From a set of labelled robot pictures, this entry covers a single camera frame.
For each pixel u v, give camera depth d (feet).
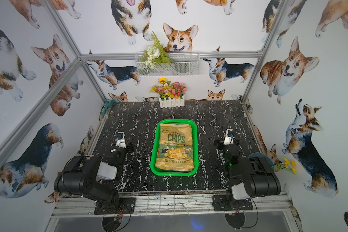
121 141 2.56
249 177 1.48
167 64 2.79
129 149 2.73
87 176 1.68
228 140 2.57
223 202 2.41
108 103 3.96
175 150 2.81
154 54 2.55
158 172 2.52
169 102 3.76
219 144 2.70
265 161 1.64
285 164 2.36
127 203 2.43
